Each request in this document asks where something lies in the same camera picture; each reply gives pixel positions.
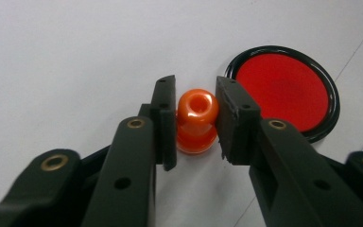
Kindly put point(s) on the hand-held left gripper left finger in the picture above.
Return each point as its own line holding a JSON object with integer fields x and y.
{"x": 132, "y": 164}

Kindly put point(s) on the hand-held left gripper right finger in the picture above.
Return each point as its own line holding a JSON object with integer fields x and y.
{"x": 283, "y": 170}

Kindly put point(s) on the round red ink pad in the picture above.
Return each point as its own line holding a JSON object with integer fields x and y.
{"x": 283, "y": 88}

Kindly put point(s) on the orange stamp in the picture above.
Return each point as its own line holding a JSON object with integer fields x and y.
{"x": 197, "y": 112}

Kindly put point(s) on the large white table mat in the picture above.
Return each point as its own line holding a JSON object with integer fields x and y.
{"x": 75, "y": 47}

